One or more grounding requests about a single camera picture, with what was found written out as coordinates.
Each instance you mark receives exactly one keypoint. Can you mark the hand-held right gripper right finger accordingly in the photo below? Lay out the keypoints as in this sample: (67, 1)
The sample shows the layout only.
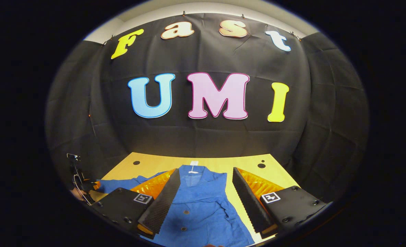
(249, 202)

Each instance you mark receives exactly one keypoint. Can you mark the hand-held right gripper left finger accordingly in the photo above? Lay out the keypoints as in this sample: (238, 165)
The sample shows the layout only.
(163, 202)

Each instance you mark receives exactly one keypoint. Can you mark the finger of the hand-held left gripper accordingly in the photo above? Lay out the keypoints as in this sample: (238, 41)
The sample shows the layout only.
(92, 186)

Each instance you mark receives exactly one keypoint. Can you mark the blue button-up shirt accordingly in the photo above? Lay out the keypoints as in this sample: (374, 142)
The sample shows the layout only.
(199, 202)

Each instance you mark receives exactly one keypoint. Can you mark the black backdrop cloth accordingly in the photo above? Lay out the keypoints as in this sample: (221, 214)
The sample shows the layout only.
(203, 137)

